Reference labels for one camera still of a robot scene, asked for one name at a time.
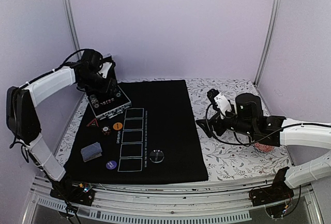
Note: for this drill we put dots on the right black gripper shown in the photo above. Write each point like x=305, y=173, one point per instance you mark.
x=208, y=123

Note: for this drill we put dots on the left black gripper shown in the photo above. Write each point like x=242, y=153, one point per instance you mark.
x=109, y=88

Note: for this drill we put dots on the aluminium poker chip case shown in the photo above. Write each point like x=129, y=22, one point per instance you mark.
x=119, y=105

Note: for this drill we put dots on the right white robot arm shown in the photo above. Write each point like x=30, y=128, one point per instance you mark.
x=283, y=131

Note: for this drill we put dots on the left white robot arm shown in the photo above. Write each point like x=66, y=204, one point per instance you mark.
x=23, y=118

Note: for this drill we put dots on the left chip stack in case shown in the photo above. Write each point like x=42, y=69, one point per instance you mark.
x=94, y=101

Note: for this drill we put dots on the red dice row in case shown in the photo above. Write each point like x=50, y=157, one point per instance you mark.
x=108, y=101

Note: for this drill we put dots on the red patterned bowl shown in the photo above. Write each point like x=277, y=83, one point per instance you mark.
x=263, y=148

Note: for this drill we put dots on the red black triangle piece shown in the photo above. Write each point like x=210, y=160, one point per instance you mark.
x=93, y=123

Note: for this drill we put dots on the floral white tablecloth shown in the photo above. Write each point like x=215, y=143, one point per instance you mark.
x=225, y=158

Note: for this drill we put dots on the orange big blind button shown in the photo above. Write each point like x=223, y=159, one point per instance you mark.
x=117, y=126

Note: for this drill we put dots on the blue playing card deck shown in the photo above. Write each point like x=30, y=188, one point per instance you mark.
x=91, y=152

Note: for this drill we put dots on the purple small blind button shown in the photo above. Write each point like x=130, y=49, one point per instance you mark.
x=111, y=165

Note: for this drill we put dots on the black poker mat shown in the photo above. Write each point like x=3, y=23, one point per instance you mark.
x=161, y=118

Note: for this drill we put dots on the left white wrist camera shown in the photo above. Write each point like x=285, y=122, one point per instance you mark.
x=106, y=68

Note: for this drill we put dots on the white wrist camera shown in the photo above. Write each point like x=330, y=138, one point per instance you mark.
x=106, y=68
x=219, y=103

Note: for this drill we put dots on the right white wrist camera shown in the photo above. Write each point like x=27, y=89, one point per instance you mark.
x=219, y=103

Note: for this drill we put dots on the aluminium front rail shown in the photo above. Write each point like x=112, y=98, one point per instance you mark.
x=201, y=202

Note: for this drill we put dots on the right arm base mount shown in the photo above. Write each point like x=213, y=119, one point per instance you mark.
x=274, y=198

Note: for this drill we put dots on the left aluminium frame post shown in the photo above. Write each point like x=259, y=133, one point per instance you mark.
x=71, y=24

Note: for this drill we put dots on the aluminium frame post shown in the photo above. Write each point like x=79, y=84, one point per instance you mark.
x=71, y=24
x=267, y=42

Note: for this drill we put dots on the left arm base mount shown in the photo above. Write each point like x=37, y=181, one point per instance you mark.
x=82, y=194

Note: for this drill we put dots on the right aluminium frame post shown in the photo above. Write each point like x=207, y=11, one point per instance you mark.
x=267, y=42

